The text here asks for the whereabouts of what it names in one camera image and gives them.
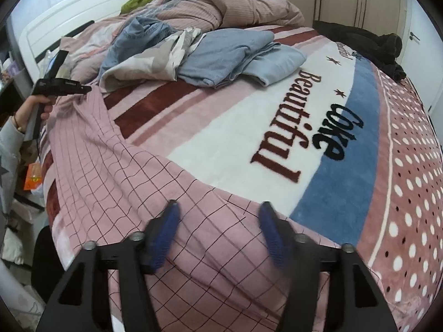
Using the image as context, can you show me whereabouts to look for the pink checked pants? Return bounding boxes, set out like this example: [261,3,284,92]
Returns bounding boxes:
[47,90,385,332]

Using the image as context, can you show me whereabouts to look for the printed striped blanket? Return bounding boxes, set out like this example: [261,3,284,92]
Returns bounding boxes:
[36,24,443,332]

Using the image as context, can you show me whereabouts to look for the light blue folded garment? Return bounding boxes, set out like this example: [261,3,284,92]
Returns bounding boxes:
[242,45,307,87]

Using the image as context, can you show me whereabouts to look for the person's left hand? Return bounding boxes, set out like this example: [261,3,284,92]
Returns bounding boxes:
[13,95,53,131]

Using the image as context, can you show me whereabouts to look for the pink ribbed quilt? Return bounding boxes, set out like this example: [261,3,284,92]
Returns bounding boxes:
[62,0,305,84]

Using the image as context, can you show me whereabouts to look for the orange packet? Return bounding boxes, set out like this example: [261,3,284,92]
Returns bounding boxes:
[24,162,44,191]

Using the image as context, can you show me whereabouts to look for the black clothing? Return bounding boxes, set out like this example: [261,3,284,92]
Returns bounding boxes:
[313,21,407,82]

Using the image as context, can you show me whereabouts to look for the grey white patterned cloth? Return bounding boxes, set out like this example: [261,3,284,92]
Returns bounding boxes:
[99,27,205,92]

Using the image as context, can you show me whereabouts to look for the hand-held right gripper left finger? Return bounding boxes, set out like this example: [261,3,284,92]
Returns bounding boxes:
[36,200,181,332]

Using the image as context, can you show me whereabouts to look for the white bed headboard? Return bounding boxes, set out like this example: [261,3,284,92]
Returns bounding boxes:
[19,0,174,77]

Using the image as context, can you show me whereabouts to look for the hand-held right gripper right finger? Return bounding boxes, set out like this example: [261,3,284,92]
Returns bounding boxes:
[259,201,398,332]

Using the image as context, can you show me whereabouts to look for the green cloth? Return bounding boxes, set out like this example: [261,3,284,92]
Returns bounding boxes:
[121,0,163,14]

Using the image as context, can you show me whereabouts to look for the white door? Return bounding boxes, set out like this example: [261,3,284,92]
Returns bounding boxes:
[401,0,443,111]

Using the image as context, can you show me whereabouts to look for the blue-grey folded garment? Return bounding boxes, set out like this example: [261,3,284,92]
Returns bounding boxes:
[176,29,281,89]

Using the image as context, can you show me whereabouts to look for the blue denim jeans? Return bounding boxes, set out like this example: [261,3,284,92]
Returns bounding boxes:
[98,17,181,80]

